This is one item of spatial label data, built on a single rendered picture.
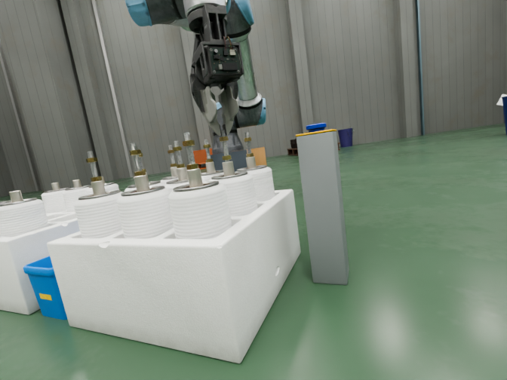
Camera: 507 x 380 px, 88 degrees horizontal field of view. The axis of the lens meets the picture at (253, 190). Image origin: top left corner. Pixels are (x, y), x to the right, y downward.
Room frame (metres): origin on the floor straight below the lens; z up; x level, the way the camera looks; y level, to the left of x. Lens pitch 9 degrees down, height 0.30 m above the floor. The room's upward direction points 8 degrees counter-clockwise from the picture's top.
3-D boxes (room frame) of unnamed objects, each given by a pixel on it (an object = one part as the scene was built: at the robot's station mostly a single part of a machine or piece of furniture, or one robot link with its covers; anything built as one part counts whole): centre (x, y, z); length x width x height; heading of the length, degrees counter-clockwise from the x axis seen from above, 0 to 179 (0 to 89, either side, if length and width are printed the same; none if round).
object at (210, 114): (0.52, 0.05, 0.38); 0.06 x 0.03 x 0.09; 24
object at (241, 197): (0.54, 0.04, 0.16); 0.10 x 0.10 x 0.18
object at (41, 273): (0.67, 0.42, 0.06); 0.30 x 0.11 x 0.12; 156
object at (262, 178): (0.65, 0.00, 0.16); 0.10 x 0.10 x 0.18
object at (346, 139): (6.88, -2.58, 0.24); 0.41 x 0.38 x 0.49; 90
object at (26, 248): (0.81, 0.65, 0.09); 0.39 x 0.39 x 0.18; 67
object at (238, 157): (1.28, 0.09, 0.15); 0.18 x 0.18 x 0.30; 0
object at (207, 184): (0.43, 0.09, 0.25); 0.08 x 0.08 x 0.01
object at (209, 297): (0.59, 0.15, 0.09); 0.39 x 0.39 x 0.18; 66
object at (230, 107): (0.53, 0.02, 0.38); 0.06 x 0.03 x 0.09; 24
